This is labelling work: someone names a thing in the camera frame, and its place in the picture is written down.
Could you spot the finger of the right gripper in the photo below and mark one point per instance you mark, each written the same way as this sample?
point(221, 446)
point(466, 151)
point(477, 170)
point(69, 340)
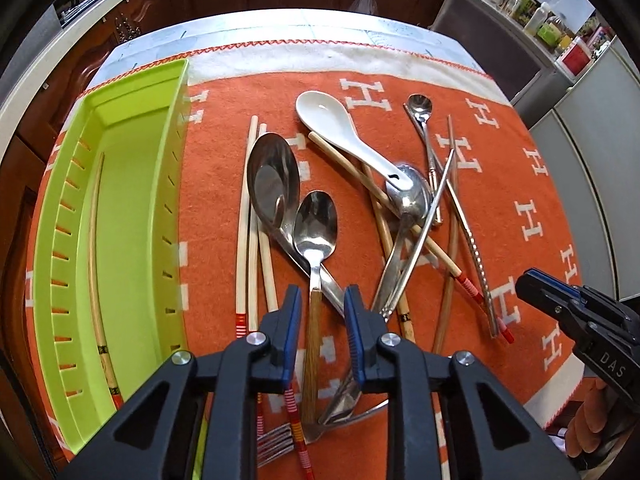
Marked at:
point(548, 295)

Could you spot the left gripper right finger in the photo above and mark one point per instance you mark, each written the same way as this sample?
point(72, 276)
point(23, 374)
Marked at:
point(383, 362)

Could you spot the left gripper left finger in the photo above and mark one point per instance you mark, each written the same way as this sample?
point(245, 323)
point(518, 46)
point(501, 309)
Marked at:
point(261, 362)

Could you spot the plain steel chopstick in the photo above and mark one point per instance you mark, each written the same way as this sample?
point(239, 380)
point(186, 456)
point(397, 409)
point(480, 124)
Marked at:
point(426, 225)

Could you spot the wooden-handled steel spoon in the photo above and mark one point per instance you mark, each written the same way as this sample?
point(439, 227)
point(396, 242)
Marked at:
point(315, 236)

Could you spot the large steel oval spoon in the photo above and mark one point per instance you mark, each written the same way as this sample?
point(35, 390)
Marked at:
point(274, 184)

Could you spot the large steel serving spoon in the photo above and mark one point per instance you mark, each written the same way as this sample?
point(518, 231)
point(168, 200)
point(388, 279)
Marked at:
point(412, 206)

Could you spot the person's right hand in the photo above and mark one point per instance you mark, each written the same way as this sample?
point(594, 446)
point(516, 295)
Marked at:
point(583, 433)

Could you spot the steel fork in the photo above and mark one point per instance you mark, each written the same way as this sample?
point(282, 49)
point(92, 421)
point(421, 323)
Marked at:
point(339, 413)

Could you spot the green plastic utensil tray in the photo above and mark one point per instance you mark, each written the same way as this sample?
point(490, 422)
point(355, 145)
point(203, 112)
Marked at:
point(138, 122)

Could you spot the grey refrigerator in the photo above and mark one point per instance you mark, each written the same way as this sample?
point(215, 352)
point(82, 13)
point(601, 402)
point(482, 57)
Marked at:
point(589, 140)

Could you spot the orange H-pattern blanket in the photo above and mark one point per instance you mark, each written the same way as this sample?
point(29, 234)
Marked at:
point(504, 186)

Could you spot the red box on fridge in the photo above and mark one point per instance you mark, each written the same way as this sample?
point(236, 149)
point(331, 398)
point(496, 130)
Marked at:
point(575, 58)

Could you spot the white ceramic soup spoon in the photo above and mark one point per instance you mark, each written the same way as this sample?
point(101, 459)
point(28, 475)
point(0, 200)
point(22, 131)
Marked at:
point(327, 116)

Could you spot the small gold-handled teaspoon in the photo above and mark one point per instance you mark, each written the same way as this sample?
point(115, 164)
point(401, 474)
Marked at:
point(420, 109)

